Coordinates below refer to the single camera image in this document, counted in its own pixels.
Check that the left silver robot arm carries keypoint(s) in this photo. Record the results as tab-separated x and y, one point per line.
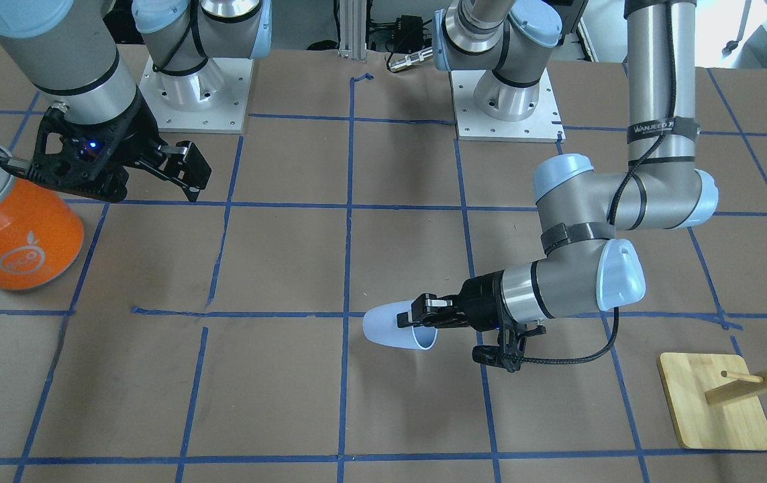
586	266

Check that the wooden cup rack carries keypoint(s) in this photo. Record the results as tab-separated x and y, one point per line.
713	401

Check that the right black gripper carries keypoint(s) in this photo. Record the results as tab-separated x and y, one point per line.
136	134

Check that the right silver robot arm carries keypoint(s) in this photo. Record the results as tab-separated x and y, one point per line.
67	52

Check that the aluminium frame post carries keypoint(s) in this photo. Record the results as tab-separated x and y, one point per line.
352	25

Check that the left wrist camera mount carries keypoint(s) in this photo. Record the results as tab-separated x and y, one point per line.
509	352

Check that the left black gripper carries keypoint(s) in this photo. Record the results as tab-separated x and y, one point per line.
484	298

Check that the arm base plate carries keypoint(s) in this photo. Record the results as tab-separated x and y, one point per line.
488	110
212	100

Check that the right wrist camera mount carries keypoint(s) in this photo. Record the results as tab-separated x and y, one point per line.
66	153

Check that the orange soda can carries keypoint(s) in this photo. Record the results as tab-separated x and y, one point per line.
40	237

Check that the light blue plastic cup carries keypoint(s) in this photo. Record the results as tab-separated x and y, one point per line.
380	326

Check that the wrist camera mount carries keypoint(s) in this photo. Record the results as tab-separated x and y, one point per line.
509	352
66	153

